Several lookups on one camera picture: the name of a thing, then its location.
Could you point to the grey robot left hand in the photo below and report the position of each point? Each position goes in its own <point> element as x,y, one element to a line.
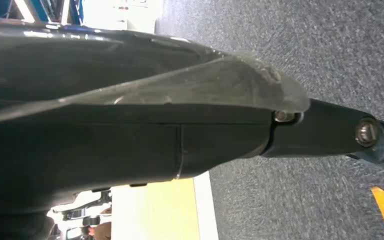
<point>119,142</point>

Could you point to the blue metal frame structure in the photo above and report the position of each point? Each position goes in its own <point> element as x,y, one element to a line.
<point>43,10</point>

